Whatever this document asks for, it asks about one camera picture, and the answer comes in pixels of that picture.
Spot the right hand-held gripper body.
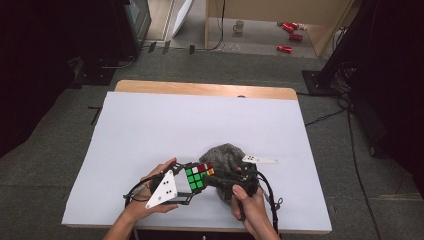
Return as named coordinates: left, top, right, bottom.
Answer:
left=222, top=154, right=280, bottom=198

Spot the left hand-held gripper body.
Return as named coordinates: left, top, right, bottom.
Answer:
left=145, top=162, right=195, bottom=210

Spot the grey furry pouch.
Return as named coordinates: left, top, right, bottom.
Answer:
left=199, top=143, right=247, bottom=205

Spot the multicoloured puzzle cube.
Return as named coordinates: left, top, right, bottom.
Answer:
left=183, top=161, right=215, bottom=195

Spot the person's left hand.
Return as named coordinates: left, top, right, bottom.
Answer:
left=123, top=157, right=180, bottom=223

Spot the person's right hand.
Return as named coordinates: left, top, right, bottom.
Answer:
left=229, top=184, right=278, bottom=240

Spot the white table mat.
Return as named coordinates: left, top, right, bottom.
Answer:
left=61, top=91, right=333, bottom=233

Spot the wooden table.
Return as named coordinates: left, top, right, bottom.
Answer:
left=61, top=79, right=333, bottom=235

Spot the black stand base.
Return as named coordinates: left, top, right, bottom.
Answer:
left=72, top=58, right=118, bottom=87

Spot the white panel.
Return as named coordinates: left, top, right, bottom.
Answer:
left=171, top=0, right=195, bottom=38

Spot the dark monitor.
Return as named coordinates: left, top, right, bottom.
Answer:
left=111, top=0, right=153, bottom=60

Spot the black slanted stand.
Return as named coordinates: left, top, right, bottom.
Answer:
left=301, top=0, right=374, bottom=98

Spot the right hand-held gripper black cable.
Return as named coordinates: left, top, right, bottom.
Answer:
left=256, top=170, right=284, bottom=234

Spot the hand-held gripper black cable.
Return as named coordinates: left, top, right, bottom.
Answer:
left=256, top=170, right=284, bottom=234
left=123, top=174, right=158, bottom=208

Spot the left hand-held gripper black cable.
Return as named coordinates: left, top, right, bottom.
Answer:
left=123, top=174, right=158, bottom=208

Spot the long black floor cable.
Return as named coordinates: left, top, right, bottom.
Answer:
left=345, top=99, right=382, bottom=240

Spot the bundle of black cables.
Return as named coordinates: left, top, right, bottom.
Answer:
left=332, top=60, right=358, bottom=98

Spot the hanging black cable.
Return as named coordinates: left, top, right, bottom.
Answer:
left=205, top=0, right=227, bottom=52

